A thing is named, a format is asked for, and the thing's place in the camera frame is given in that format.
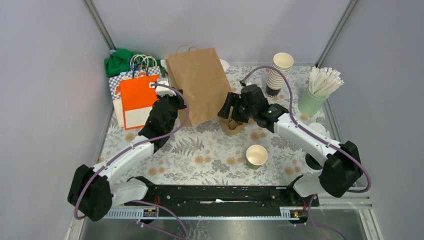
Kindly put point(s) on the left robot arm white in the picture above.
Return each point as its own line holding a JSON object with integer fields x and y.
{"x": 94, "y": 190}

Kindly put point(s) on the black cup lids stack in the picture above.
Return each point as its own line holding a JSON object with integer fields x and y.
{"x": 312, "y": 163}

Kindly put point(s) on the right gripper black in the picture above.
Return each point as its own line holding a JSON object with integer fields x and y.
{"x": 233, "y": 99}

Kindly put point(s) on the white wrapped straws bundle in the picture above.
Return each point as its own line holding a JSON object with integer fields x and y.
{"x": 324, "y": 81}

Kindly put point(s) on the stack of paper cups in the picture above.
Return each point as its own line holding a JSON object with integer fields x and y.
{"x": 281, "y": 66}

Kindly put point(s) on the green straw holder cup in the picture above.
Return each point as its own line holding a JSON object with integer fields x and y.
{"x": 309, "y": 104}

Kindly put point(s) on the white slotted cable duct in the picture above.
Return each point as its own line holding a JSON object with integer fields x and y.
{"x": 153, "y": 214}

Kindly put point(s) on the green cloth bag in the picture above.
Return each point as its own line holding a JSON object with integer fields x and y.
{"x": 122, "y": 60}

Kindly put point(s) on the blue checkered paper bag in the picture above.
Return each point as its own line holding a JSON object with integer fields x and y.
{"x": 115, "y": 89}

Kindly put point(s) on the white cloth bag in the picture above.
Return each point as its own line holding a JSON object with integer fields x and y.
{"x": 225, "y": 65}

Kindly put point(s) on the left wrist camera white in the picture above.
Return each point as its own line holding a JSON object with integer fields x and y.
{"x": 162, "y": 87}

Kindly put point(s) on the brown paper bag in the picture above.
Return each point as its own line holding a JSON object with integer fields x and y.
{"x": 200, "y": 75}

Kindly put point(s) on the green paper cup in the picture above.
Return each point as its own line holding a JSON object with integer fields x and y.
{"x": 256, "y": 156}

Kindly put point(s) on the brown pulp cup carrier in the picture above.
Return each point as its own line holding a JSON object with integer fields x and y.
{"x": 232, "y": 127}

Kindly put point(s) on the orange paper bag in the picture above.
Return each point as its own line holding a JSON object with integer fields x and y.
{"x": 137, "y": 98}

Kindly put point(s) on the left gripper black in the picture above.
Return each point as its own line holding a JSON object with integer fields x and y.
{"x": 178, "y": 98}

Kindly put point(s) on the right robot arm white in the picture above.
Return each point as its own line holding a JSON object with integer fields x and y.
{"x": 336, "y": 164}

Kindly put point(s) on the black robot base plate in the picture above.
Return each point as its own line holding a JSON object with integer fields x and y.
{"x": 232, "y": 200}

